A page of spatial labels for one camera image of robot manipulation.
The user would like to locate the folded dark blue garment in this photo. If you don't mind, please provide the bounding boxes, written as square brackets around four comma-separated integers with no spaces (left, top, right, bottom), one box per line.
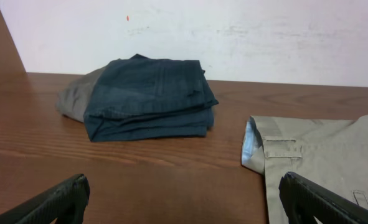
[84,55,218,142]

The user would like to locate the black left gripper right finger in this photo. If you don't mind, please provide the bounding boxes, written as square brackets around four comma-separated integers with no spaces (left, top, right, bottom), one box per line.
[279,172,368,224]

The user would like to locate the khaki shorts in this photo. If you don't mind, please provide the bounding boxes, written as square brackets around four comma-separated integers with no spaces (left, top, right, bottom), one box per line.
[242,115,368,223]

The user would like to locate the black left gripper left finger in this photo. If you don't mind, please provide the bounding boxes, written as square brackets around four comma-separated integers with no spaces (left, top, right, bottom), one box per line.
[0,174,90,224]

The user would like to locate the folded grey garment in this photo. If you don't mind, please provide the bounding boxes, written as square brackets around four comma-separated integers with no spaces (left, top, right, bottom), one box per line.
[55,67,106,123]

